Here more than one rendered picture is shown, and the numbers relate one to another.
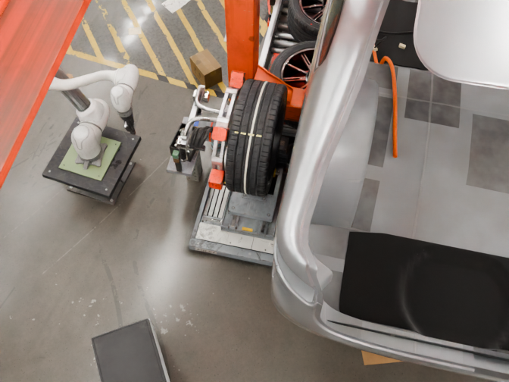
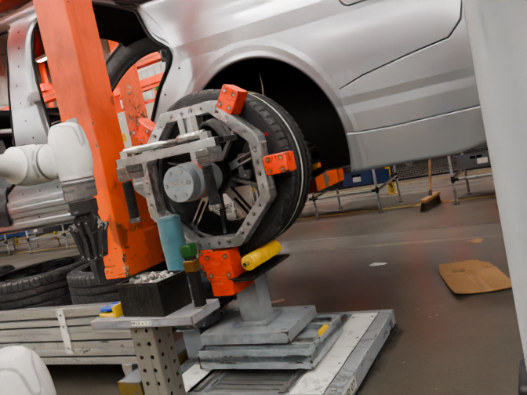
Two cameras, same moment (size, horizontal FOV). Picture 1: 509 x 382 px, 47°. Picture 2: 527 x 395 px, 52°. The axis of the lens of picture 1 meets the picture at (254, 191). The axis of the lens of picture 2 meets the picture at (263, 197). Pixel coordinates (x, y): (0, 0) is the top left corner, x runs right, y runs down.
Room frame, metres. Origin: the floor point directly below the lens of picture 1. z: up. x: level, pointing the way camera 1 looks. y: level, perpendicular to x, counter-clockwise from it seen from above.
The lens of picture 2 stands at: (1.16, 2.06, 0.90)
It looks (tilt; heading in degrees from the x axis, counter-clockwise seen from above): 5 degrees down; 286
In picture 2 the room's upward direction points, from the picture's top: 12 degrees counter-clockwise
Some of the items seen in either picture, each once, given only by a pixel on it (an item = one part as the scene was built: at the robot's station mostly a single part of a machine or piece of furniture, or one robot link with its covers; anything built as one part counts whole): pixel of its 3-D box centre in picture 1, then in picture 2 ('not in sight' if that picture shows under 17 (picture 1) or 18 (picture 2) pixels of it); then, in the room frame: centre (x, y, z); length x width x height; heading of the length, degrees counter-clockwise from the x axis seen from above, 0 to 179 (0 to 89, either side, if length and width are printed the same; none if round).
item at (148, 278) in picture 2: (185, 142); (154, 291); (2.06, 0.45, 0.51); 0.20 x 0.14 x 0.13; 160
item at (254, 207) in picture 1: (256, 182); (253, 297); (1.87, -0.01, 0.32); 0.40 x 0.30 x 0.28; 168
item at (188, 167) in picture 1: (188, 145); (154, 314); (2.08, 0.44, 0.44); 0.43 x 0.17 x 0.03; 168
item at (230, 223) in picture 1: (254, 200); (271, 340); (1.83, 0.00, 0.13); 0.50 x 0.36 x 0.10; 168
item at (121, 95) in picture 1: (120, 96); (67, 151); (2.04, 0.77, 1.01); 0.13 x 0.11 x 0.16; 168
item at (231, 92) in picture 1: (229, 133); (204, 178); (1.90, 0.15, 0.85); 0.54 x 0.07 x 0.54; 168
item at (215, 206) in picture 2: (182, 151); (211, 186); (1.79, 0.42, 0.83); 0.04 x 0.04 x 0.16
